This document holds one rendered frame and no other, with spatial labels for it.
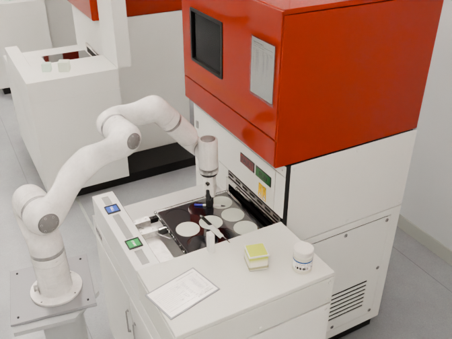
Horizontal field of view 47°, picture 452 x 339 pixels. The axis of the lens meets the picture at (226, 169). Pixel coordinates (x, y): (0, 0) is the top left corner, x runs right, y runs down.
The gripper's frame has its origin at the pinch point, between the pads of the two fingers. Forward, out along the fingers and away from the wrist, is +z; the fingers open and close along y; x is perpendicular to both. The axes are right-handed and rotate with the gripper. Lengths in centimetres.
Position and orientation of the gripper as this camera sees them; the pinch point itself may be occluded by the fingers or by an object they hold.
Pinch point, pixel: (209, 202)
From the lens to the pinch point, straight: 231.4
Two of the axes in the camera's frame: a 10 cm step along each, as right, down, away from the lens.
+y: 0.9, -5.1, 8.6
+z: 0.1, 8.6, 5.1
